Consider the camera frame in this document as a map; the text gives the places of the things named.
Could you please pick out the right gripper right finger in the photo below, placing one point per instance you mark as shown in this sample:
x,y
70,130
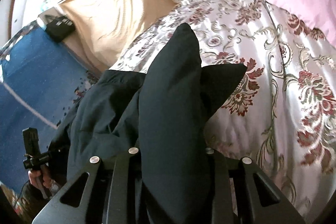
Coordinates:
x,y
245,194

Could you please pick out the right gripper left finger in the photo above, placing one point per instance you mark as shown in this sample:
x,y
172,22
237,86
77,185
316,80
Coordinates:
x,y
102,192

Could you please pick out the black padded jacket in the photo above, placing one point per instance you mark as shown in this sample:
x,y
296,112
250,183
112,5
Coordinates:
x,y
163,112

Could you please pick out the person's left hand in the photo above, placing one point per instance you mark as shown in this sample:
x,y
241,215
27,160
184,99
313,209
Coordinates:
x,y
40,177

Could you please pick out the blue fabric wardrobe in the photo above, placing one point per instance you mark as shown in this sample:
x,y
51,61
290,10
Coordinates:
x,y
40,82

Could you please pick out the floral satin bedspread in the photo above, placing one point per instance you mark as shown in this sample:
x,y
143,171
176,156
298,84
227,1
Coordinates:
x,y
282,115

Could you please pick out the black hanging bag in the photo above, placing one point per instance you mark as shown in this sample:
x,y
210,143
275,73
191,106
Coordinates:
x,y
59,27

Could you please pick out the yellow hanging sheet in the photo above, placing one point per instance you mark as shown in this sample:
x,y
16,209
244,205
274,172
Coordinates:
x,y
106,27

